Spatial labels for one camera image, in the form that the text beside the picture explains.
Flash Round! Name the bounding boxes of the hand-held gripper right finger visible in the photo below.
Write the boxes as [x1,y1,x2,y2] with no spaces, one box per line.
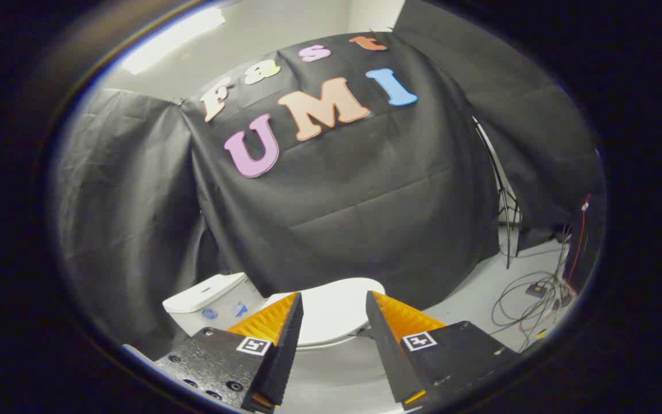
[365,290,524,410]

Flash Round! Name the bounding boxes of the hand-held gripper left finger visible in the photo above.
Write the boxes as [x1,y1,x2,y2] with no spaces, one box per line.
[156,292,304,413]

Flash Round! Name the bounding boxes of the white toilet lid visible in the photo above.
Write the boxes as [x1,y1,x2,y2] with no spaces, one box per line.
[262,278,386,349]

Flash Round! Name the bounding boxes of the white toilet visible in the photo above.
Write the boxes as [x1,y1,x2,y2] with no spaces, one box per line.
[163,273,386,352]

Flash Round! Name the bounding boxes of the black backdrop cloth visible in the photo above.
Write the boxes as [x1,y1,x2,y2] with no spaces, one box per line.
[58,0,605,360]

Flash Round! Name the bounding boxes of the black light stand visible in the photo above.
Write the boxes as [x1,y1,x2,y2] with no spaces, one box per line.
[472,118,522,270]

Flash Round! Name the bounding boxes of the tangle of floor cables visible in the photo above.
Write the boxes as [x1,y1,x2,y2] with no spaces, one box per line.
[491,230,578,352]

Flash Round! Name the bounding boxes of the red cable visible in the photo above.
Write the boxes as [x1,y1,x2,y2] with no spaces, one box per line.
[564,195,590,288]

